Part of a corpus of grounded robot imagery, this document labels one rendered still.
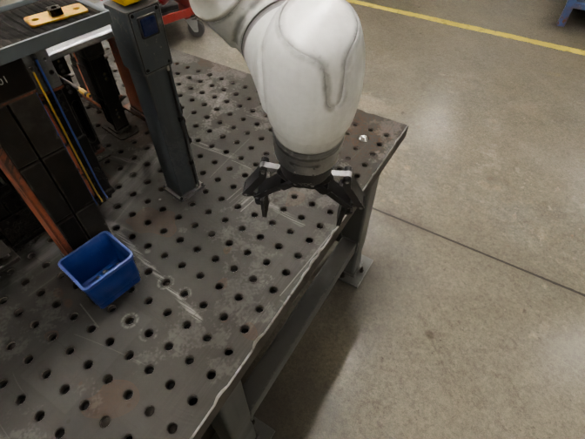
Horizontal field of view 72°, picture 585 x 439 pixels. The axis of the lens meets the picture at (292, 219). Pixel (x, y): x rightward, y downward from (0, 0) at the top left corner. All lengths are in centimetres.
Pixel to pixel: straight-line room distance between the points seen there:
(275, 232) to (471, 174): 153
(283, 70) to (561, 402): 153
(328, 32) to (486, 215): 179
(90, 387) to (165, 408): 14
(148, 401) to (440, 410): 103
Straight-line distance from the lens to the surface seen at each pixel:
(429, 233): 192
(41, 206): 82
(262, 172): 59
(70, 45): 106
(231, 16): 48
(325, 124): 42
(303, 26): 38
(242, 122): 124
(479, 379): 163
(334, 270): 143
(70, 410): 82
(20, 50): 68
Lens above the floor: 141
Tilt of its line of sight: 49 degrees down
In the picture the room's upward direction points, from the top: straight up
